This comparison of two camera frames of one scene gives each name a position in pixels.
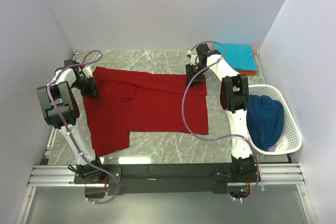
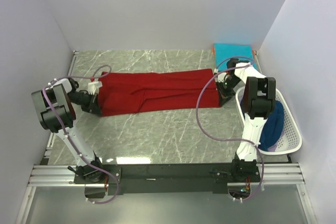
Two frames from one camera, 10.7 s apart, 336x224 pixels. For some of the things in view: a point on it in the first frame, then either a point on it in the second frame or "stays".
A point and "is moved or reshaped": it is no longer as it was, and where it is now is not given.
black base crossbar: (158, 179) stays
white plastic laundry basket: (291, 139) stays
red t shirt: (143, 102) is moved or reshaped
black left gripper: (92, 92) -> (93, 106)
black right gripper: (189, 74) -> (224, 96)
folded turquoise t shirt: (240, 57) stays
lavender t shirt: (273, 148) stays
